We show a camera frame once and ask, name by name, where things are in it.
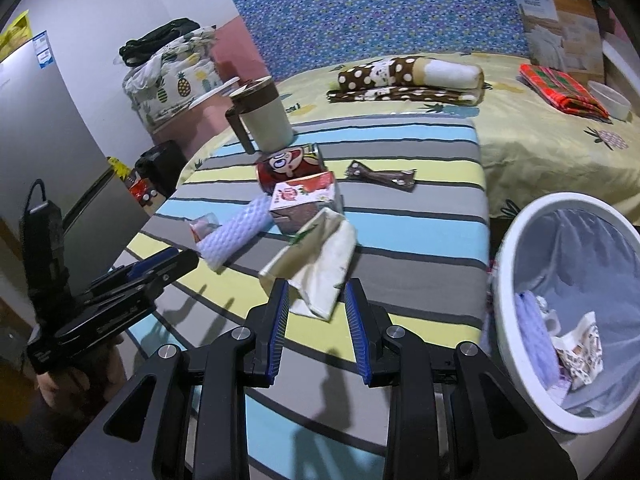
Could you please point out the black case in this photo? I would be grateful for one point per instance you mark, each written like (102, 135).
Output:
(160, 165)

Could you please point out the purple print milk carton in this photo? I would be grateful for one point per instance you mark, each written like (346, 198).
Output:
(582, 355)

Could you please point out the grey plastic bin liner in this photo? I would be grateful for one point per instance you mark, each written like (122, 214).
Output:
(590, 260)

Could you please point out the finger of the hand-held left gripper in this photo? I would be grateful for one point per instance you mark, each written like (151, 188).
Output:
(150, 262)
(175, 266)

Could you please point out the striped table cover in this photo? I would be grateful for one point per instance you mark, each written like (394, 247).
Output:
(400, 260)

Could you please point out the pink clear wrapper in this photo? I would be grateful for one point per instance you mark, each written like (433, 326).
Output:
(204, 227)

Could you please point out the yellow item on fridge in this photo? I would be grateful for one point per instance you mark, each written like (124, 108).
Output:
(15, 35)

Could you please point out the pink storage box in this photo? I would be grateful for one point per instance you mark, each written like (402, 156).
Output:
(200, 120)

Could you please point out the purple foam net sleeve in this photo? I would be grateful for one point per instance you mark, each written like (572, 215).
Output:
(235, 232)
(537, 345)

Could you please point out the quilt packaging box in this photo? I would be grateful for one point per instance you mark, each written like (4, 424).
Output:
(555, 35)

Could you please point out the yellow fridge tag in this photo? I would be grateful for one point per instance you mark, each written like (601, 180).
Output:
(120, 166)

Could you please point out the brown snack wrapper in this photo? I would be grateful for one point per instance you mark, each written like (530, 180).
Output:
(385, 176)

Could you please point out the white plastic bowl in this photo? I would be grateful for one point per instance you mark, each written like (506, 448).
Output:
(612, 100)

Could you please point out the grey refrigerator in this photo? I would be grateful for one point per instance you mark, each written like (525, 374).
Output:
(50, 135)

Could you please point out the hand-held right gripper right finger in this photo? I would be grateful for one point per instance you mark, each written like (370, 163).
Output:
(357, 330)

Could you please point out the white padded board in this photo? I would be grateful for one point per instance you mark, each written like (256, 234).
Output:
(622, 60)

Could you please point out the black clothing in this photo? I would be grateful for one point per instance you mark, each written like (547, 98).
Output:
(160, 35)

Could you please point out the person's left hand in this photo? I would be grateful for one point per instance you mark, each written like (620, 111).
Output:
(75, 385)

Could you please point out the brown polka dot blanket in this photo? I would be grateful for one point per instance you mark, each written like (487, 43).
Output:
(380, 72)

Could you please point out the white plastic bag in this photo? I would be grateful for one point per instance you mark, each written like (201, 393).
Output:
(547, 310)

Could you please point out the yellow pineapple print bedsheet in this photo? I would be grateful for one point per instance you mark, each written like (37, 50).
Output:
(540, 150)

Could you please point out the cream green leaf packet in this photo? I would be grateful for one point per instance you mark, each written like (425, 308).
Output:
(325, 260)

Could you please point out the red cartoon print can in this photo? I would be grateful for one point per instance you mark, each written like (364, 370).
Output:
(287, 165)

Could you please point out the white rimmed trash bin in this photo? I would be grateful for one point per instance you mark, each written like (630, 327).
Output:
(502, 300)

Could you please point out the brown lidded mug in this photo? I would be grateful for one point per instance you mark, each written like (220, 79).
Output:
(267, 120)

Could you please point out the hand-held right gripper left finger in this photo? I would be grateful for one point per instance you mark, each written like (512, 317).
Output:
(280, 330)

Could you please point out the small drink carton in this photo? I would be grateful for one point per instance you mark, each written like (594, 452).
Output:
(300, 197)

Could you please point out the blue white fridge sticker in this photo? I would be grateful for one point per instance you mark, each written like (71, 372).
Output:
(43, 50)

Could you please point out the blue floral headboard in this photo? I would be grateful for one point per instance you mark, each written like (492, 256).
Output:
(375, 10)

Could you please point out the red labelled item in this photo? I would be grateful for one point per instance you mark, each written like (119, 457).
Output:
(140, 190)

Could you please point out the pineapple print bedding stack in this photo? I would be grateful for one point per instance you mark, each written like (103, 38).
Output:
(170, 85)

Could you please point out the red plaid cloth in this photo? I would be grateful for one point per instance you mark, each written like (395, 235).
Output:
(560, 87)

